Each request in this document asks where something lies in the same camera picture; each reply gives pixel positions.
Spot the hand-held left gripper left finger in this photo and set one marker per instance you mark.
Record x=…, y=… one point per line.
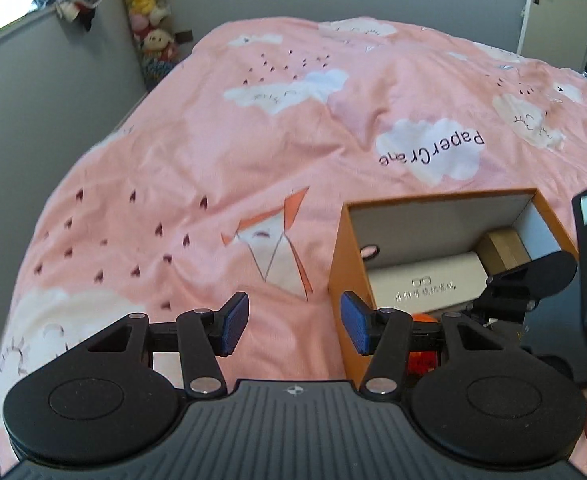
x=236, y=322

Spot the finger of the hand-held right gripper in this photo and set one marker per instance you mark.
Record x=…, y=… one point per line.
x=528, y=280

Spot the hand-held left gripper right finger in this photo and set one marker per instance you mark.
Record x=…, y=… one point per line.
x=356, y=322

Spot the small gold box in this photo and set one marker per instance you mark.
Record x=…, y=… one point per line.
x=503, y=250

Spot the orange cardboard box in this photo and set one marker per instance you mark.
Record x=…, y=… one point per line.
x=348, y=270

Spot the cream white book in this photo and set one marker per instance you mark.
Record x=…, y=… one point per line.
x=423, y=280

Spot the pink printed blanket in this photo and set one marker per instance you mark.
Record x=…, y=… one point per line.
x=198, y=135

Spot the cream door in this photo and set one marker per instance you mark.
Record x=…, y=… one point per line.
x=568, y=15

